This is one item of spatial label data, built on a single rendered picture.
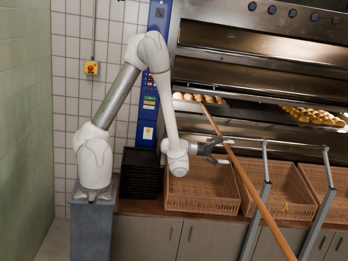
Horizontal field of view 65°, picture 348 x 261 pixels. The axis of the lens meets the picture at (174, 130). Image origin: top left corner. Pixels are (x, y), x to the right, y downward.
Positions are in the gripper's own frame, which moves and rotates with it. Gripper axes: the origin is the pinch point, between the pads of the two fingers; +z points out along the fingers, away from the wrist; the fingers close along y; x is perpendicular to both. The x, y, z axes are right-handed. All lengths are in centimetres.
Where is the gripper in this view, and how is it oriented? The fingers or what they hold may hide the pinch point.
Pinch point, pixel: (229, 151)
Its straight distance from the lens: 166.5
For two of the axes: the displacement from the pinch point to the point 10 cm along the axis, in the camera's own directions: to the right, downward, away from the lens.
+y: -1.4, 9.2, 3.7
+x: 0.8, 3.8, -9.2
